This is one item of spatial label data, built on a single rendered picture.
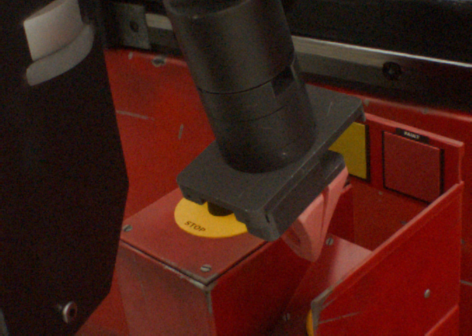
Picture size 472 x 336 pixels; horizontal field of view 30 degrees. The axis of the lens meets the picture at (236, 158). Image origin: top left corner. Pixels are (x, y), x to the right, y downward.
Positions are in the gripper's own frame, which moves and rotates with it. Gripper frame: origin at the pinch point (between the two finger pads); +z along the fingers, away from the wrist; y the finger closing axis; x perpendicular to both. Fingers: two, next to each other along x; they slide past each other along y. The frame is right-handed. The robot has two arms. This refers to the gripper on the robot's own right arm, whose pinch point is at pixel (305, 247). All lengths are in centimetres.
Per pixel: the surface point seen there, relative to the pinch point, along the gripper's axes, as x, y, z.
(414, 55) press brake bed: 8.8, 25.4, 4.7
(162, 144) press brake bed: 40.1, 17.1, 18.7
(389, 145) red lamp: 0.8, 10.8, 0.4
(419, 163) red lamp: -1.6, 10.6, 1.1
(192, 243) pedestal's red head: 8.9, -2.4, 1.5
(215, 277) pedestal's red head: 5.0, -4.0, 1.4
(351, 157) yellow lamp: 4.3, 10.3, 2.4
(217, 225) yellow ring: 8.9, 0.1, 2.0
